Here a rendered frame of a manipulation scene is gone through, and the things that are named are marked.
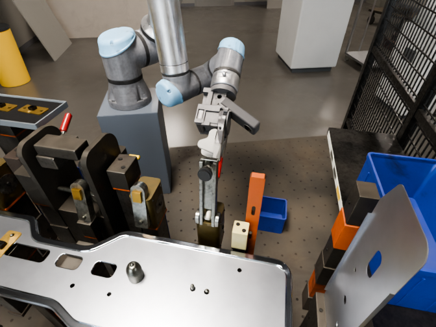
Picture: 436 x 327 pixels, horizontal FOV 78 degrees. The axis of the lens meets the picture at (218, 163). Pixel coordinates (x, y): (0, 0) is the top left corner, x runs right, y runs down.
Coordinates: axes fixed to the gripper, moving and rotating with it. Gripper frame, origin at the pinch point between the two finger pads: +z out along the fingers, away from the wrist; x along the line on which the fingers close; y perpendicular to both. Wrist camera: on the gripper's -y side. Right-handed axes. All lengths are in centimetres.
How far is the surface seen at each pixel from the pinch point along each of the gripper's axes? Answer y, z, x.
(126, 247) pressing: 18.0, 23.2, -1.1
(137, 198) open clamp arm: 17.2, 11.7, 1.3
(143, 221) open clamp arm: 17.0, 16.6, -4.7
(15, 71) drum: 322, -148, -202
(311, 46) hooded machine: -55, -262, -253
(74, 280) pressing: 25.0, 31.3, 4.0
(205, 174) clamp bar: -0.3, 6.4, 13.2
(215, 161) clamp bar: -1.5, 3.2, 11.6
